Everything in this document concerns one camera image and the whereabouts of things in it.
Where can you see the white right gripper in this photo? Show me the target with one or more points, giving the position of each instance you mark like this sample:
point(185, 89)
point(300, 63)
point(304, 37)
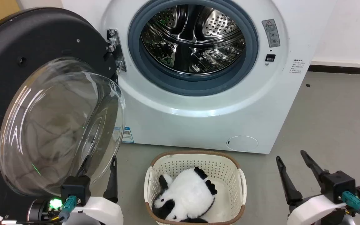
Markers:
point(314, 214)

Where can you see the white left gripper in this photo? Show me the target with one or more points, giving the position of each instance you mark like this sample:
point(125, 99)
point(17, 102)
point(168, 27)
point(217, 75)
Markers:
point(105, 212)

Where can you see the white front-load washing machine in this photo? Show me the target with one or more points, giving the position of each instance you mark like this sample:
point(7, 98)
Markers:
point(198, 125)

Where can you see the black door latch socket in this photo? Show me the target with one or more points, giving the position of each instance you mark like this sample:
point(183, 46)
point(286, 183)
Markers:
point(270, 57)

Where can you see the metal door hinge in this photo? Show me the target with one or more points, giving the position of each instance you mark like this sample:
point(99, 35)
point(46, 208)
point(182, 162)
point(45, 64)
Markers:
point(117, 51)

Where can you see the black round glass washer door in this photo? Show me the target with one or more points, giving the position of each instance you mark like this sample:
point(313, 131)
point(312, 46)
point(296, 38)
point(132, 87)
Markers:
point(27, 37)

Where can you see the blue white energy sticker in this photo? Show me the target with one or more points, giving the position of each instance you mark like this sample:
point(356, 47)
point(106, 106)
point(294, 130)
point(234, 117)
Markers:
point(127, 135)

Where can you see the round white filter cover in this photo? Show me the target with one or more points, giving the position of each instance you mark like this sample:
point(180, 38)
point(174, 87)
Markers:
point(242, 143)

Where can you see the cream plastic laundry basket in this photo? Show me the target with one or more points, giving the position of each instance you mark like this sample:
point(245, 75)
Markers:
point(180, 161)

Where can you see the black white panda plush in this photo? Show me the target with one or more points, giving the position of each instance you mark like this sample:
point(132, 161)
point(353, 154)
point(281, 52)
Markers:
point(189, 193)

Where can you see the grey warning label sticker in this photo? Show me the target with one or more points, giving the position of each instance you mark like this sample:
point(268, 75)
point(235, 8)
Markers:
point(271, 32)

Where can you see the stainless steel washer drum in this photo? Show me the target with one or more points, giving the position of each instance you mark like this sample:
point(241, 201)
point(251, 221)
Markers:
point(192, 31)

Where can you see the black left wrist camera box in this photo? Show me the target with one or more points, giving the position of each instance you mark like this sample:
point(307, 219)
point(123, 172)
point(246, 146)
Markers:
point(75, 189)

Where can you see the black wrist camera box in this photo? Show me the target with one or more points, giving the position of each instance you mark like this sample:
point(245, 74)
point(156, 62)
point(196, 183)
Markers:
point(75, 189)
point(337, 186)

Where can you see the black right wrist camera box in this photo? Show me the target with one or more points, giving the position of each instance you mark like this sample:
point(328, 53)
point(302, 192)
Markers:
point(337, 186)

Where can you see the dark wall baseboard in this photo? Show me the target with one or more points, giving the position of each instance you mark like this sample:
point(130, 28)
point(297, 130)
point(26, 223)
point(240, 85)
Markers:
point(345, 69)

